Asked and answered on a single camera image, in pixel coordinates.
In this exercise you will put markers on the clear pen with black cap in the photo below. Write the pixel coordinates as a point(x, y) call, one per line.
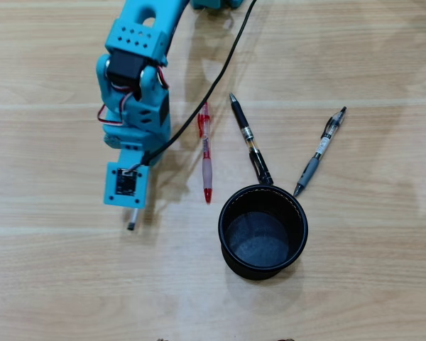
point(132, 222)

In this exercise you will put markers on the black round pen holder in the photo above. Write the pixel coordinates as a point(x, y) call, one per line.
point(262, 241)

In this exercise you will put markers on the black pen with clip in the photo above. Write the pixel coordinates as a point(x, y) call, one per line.
point(242, 120)

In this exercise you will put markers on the blue wrist camera box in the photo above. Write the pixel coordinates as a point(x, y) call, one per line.
point(126, 183)

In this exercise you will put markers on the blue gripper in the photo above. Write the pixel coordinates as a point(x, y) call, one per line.
point(109, 141)

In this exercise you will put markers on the red retractable pen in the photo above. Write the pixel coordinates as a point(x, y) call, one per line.
point(207, 170)

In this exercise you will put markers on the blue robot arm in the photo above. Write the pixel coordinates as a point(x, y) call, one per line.
point(138, 35)

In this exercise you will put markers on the clear pen with grey grip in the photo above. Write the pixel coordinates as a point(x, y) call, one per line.
point(310, 170)

